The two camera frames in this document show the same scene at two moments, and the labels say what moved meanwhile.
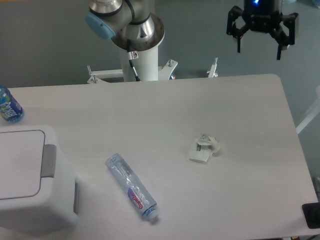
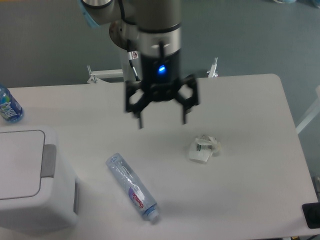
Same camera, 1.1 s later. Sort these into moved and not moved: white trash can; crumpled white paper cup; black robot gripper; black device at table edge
Moved: black robot gripper
Not moved: black device at table edge; crumpled white paper cup; white trash can
